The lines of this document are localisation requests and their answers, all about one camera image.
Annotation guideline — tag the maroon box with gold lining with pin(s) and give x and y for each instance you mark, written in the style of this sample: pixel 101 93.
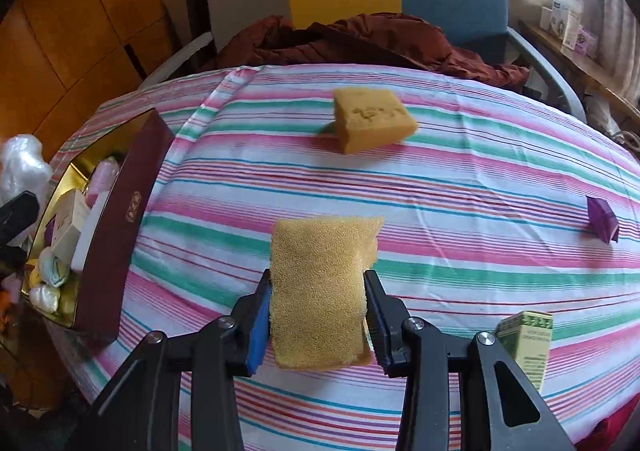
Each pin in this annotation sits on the maroon box with gold lining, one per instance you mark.
pixel 120 231

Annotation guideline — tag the purple foil packet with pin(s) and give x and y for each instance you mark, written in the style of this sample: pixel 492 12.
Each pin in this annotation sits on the purple foil packet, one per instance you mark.
pixel 602 221

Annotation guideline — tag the red cloth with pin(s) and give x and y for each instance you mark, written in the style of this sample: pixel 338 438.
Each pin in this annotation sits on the red cloth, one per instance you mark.
pixel 615 426

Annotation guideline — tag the knitted white sock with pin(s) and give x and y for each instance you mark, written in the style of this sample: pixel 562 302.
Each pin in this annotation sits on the knitted white sock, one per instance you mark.
pixel 52 266

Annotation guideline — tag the small green-labelled carton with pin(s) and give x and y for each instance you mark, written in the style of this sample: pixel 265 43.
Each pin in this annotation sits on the small green-labelled carton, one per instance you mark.
pixel 530 346

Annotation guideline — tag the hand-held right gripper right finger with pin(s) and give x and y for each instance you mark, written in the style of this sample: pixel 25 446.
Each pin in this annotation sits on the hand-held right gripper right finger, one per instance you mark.
pixel 382 341

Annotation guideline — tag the patterned beige curtain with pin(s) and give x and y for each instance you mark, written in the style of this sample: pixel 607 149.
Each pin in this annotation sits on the patterned beige curtain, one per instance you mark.
pixel 620 31

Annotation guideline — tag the maroon jacket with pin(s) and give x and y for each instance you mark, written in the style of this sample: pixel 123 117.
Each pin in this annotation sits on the maroon jacket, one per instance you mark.
pixel 360 43

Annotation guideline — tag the striped tablecloth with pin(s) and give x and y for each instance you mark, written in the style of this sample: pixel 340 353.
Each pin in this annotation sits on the striped tablecloth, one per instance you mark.
pixel 450 191

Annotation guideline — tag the white product box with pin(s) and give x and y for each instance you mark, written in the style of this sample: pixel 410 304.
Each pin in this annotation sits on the white product box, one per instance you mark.
pixel 562 21

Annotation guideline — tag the wooden wardrobe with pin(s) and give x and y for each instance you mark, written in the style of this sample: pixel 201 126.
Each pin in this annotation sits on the wooden wardrobe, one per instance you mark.
pixel 75 31

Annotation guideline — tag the white plastic bag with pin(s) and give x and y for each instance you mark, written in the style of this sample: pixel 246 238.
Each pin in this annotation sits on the white plastic bag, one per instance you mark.
pixel 602 111

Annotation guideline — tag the wooden side desk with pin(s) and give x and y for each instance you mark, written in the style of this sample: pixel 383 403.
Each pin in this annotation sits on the wooden side desk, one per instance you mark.
pixel 590 76

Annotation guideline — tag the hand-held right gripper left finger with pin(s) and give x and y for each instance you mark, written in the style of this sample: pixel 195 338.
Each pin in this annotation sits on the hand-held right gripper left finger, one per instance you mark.
pixel 257 341

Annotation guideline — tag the yellow sponge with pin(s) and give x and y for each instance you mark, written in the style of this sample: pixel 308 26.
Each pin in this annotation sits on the yellow sponge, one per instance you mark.
pixel 320 291
pixel 372 118

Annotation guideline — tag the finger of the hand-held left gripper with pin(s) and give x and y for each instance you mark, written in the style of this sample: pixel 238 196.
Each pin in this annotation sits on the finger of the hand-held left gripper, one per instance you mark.
pixel 11 258
pixel 20 213

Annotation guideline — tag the pink hair roller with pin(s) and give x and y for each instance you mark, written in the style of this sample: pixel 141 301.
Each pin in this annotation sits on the pink hair roller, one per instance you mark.
pixel 105 176

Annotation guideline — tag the white foam block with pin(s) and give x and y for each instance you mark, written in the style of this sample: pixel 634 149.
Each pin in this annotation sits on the white foam block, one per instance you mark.
pixel 90 241

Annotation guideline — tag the small purple box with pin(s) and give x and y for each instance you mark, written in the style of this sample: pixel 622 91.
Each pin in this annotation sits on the small purple box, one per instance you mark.
pixel 586 41

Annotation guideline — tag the cream carton with bird print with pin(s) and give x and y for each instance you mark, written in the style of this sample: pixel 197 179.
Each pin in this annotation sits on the cream carton with bird print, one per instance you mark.
pixel 70 221

